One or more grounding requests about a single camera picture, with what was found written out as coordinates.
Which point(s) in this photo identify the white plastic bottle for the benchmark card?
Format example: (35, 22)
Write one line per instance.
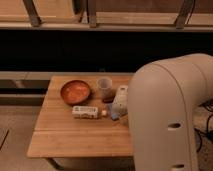
(87, 112)

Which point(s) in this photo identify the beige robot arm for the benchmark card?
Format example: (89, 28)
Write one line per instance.
(162, 97)

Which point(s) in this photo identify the red-orange bowl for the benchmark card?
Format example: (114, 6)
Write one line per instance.
(75, 92)

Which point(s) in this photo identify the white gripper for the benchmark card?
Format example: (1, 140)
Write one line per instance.
(119, 105)

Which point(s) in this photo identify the wooden table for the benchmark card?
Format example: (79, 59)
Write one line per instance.
(58, 134)

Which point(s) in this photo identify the translucent ceramic cup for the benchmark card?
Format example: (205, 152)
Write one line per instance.
(104, 85)

